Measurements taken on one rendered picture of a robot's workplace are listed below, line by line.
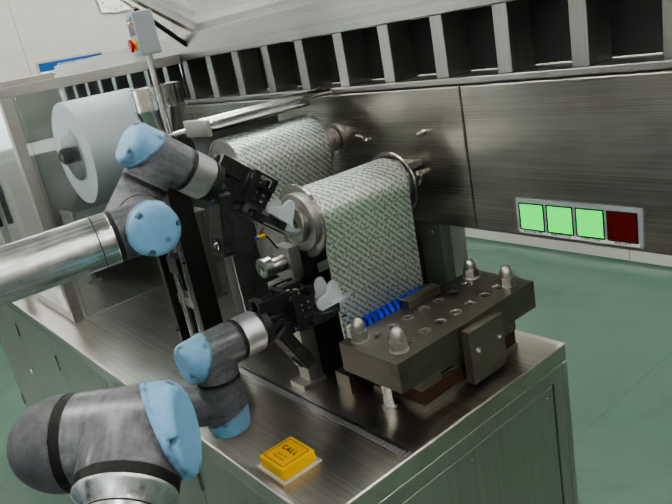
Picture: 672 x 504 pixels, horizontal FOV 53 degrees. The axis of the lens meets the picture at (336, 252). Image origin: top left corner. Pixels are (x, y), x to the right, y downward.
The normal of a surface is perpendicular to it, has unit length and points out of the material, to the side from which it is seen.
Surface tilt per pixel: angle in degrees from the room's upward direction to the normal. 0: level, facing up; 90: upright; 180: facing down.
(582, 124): 90
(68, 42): 90
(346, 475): 0
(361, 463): 0
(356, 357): 90
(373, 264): 90
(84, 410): 24
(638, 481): 0
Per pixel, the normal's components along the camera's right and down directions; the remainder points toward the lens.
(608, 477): -0.18, -0.93
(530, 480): 0.63, 0.14
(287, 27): -0.75, 0.34
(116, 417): -0.18, -0.66
